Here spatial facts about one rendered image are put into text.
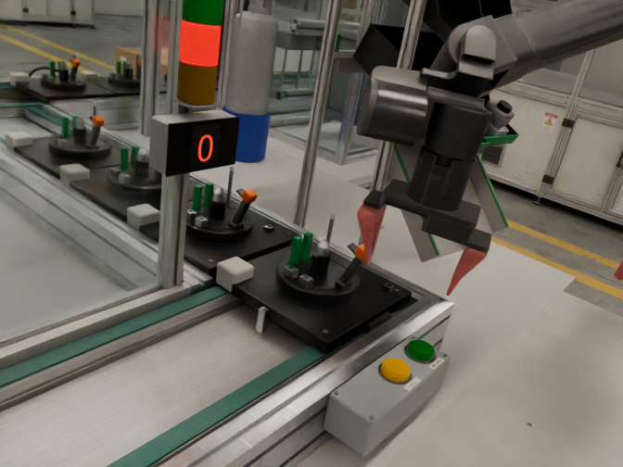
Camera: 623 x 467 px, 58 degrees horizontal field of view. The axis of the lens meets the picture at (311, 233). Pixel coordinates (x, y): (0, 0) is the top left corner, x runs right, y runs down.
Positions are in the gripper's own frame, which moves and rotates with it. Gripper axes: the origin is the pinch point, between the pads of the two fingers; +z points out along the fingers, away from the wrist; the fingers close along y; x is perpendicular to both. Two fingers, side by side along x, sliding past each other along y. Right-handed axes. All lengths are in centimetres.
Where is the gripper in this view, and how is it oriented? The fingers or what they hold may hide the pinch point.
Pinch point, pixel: (409, 272)
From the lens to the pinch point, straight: 65.6
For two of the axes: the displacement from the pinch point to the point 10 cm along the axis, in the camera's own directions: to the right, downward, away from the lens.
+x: -3.4, 3.2, -8.8
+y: -9.2, -3.3, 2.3
